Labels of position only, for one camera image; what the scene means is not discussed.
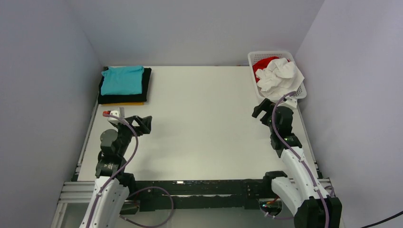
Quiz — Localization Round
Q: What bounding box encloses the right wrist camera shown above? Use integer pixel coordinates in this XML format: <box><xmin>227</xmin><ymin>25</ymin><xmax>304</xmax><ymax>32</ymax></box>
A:
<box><xmin>279</xmin><ymin>96</ymin><xmax>297</xmax><ymax>110</ymax></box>

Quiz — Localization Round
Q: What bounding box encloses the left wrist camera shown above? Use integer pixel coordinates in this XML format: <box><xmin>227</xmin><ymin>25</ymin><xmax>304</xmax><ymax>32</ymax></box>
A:
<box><xmin>103</xmin><ymin>107</ymin><xmax>125</xmax><ymax>119</ymax></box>

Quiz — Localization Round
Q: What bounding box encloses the folded teal t shirt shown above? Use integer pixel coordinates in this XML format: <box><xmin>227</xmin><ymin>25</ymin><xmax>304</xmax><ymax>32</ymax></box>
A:
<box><xmin>100</xmin><ymin>66</ymin><xmax>144</xmax><ymax>95</ymax></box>

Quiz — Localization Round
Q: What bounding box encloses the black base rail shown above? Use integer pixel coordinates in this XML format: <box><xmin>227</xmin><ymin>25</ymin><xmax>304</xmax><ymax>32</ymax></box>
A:
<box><xmin>128</xmin><ymin>179</ymin><xmax>276</xmax><ymax>212</ymax></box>

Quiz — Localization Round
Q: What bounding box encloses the folded yellow t shirt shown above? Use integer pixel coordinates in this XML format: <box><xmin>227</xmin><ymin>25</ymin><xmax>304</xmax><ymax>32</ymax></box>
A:
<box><xmin>101</xmin><ymin>102</ymin><xmax>144</xmax><ymax>106</ymax></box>

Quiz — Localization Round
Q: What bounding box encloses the white plastic basket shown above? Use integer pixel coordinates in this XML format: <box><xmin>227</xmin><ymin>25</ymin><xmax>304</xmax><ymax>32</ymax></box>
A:
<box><xmin>247</xmin><ymin>50</ymin><xmax>307</xmax><ymax>105</ymax></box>

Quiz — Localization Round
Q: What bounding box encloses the white t shirt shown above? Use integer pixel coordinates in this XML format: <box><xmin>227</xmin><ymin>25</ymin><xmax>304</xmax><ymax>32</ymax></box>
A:
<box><xmin>256</xmin><ymin>58</ymin><xmax>305</xmax><ymax>100</ymax></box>

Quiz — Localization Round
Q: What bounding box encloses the black floor cable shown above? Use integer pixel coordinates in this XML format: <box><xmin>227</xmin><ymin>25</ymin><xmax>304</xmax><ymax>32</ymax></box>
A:
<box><xmin>360</xmin><ymin>210</ymin><xmax>403</xmax><ymax>228</ymax></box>

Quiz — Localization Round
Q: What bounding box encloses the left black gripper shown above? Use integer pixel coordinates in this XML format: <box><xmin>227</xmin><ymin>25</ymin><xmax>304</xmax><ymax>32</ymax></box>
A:
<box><xmin>113</xmin><ymin>115</ymin><xmax>151</xmax><ymax>157</ymax></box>

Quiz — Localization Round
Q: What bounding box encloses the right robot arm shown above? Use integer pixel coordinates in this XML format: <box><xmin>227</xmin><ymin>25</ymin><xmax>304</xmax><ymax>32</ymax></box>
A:
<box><xmin>252</xmin><ymin>98</ymin><xmax>342</xmax><ymax>228</ymax></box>

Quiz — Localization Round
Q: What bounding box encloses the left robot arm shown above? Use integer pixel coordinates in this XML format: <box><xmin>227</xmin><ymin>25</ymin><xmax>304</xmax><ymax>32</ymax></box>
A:
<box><xmin>80</xmin><ymin>111</ymin><xmax>152</xmax><ymax>228</ymax></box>

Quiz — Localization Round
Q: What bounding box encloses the folded black t shirt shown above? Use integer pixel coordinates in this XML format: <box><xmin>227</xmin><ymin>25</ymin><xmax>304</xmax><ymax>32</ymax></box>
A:
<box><xmin>97</xmin><ymin>68</ymin><xmax>152</xmax><ymax>105</ymax></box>

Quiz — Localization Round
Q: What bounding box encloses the red t shirt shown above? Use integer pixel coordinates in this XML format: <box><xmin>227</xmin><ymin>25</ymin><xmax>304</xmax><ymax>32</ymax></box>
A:
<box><xmin>252</xmin><ymin>56</ymin><xmax>279</xmax><ymax>83</ymax></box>

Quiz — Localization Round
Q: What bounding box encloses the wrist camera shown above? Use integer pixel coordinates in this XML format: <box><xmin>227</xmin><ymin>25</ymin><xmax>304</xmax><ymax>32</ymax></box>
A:
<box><xmin>279</xmin><ymin>96</ymin><xmax>297</xmax><ymax>110</ymax></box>
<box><xmin>103</xmin><ymin>107</ymin><xmax>125</xmax><ymax>119</ymax></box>

